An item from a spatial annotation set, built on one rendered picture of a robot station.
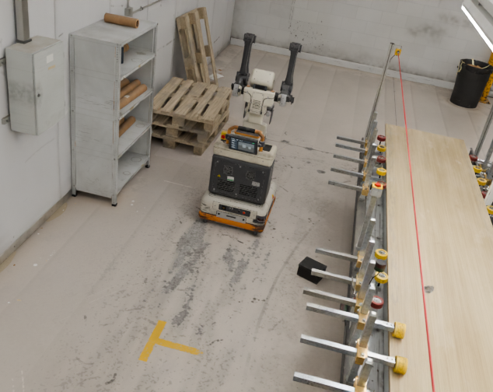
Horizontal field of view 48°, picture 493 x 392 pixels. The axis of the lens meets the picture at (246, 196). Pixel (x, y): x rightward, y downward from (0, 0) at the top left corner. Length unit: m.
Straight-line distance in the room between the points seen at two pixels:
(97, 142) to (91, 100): 0.39
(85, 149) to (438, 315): 3.35
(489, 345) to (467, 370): 0.27
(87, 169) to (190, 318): 1.86
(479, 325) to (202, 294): 2.07
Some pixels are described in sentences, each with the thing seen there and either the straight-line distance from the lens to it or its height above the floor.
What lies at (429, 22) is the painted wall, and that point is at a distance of 10.77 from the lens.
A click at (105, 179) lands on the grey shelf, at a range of 5.26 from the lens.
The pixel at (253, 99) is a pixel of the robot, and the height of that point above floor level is 1.15.
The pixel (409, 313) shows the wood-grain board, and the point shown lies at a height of 0.90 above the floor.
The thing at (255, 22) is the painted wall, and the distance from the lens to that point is 10.95.
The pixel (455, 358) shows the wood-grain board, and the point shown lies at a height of 0.90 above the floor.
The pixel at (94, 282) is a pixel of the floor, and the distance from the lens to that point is 4.47.
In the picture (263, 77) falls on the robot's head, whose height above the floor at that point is 1.34.
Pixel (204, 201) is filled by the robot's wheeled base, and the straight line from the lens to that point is 5.08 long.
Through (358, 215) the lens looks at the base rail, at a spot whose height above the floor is 0.70.
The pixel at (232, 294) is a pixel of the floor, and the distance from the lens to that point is 4.45.
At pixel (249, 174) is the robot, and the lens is 4.93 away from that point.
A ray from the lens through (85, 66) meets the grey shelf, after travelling 4.91.
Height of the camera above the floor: 2.87
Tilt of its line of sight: 30 degrees down
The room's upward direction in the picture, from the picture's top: 9 degrees clockwise
